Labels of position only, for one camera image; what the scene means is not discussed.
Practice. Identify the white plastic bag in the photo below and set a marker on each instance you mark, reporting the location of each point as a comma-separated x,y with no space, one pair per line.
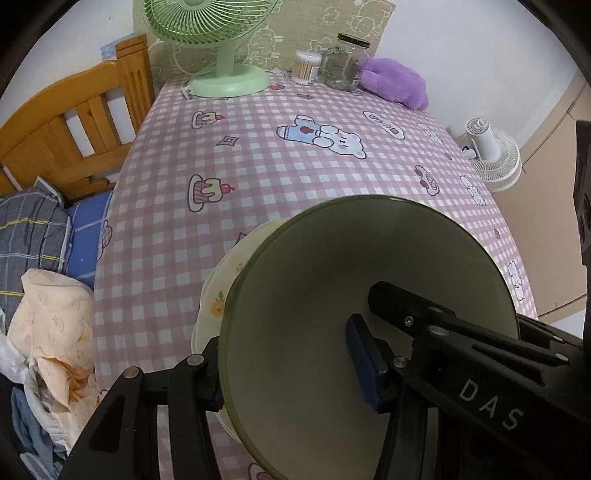
11,355

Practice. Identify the cotton swab container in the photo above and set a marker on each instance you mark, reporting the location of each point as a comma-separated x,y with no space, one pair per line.
307,69

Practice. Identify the purple plush toy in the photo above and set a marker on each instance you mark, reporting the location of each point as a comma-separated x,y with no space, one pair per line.
392,81

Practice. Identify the green desk fan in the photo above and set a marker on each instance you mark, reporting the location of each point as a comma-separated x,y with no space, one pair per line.
226,78

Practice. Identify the grey plaid pillow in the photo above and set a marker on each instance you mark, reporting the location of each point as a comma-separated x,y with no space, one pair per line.
27,226

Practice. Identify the blue wall sticker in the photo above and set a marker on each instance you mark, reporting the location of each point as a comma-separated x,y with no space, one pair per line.
110,50

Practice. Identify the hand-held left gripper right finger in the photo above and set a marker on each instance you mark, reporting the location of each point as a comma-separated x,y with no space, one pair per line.
364,364

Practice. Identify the glass jar with dark lid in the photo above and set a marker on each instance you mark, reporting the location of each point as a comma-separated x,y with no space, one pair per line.
341,64

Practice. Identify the pink checkered tablecloth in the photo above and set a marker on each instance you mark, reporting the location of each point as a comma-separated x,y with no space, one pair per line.
277,184

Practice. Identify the floral ceramic bowl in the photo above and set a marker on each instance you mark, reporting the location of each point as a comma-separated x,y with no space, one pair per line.
300,300

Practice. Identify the peach printed cloth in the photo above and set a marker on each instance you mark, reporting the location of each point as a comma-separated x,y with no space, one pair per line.
51,314

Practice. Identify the blue grey clothing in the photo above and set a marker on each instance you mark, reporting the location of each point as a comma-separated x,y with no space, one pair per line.
32,429

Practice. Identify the blue checked bedsheet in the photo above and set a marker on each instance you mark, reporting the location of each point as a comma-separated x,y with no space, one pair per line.
87,240

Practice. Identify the wooden bed headboard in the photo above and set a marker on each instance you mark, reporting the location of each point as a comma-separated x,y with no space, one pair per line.
55,124

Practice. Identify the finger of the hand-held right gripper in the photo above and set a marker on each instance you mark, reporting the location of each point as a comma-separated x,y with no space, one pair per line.
485,397
545,334

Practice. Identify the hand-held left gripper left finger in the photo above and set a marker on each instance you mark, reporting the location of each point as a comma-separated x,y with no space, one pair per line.
213,400

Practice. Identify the white power plug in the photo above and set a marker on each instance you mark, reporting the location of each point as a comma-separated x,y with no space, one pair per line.
187,92

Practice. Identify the beige patterned board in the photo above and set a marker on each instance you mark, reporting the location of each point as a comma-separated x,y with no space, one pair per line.
300,23

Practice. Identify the white fan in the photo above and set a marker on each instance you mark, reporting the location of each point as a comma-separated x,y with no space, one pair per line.
496,161

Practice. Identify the scalloped yellow flower plate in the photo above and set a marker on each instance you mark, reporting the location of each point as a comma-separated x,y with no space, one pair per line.
214,295

